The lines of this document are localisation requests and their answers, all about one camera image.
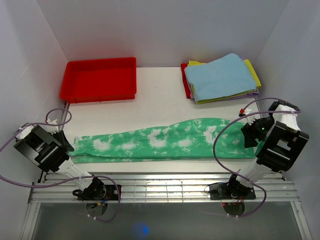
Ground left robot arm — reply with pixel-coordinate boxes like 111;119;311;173
14;125;107;201

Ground aluminium rail frame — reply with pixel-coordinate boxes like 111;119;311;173
20;172;312;240

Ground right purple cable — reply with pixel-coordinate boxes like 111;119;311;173
212;97;301;219

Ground yellow folded cloth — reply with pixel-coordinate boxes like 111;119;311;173
187;58;262;105

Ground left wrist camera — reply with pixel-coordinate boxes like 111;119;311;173
45;118;60;134

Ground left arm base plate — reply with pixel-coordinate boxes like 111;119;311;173
72;184;122;201

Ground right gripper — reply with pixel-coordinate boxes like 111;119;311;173
240;115;276;148

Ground red plastic bin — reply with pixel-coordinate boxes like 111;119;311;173
59;57;137;104

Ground green tie-dye trousers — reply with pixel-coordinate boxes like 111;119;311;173
70;118;255;163

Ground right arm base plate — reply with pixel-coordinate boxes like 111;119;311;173
208;182;256;200

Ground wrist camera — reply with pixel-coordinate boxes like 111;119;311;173
45;118;60;134
238;108;257;126

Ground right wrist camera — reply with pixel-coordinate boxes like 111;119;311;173
238;108;257;126

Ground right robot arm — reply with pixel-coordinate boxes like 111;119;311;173
225;100;309;199

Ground purple cable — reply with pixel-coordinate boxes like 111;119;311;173
212;97;301;219
0;108;122;223

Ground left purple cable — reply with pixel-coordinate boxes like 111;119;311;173
0;108;122;223

